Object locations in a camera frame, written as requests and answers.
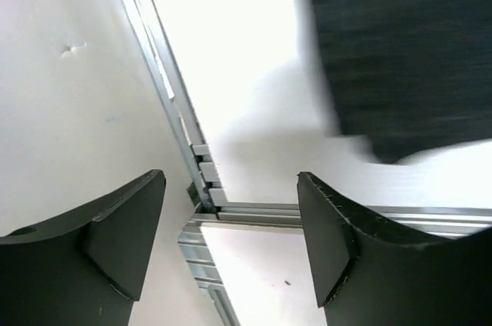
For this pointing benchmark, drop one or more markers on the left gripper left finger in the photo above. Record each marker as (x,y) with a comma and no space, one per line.
(86,266)

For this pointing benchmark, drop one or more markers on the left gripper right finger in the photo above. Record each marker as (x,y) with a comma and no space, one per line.
(370,270)

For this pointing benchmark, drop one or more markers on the black denim trousers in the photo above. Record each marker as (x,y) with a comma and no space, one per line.
(408,75)

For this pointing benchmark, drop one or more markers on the aluminium table frame rail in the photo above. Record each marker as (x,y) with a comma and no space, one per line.
(241,86)

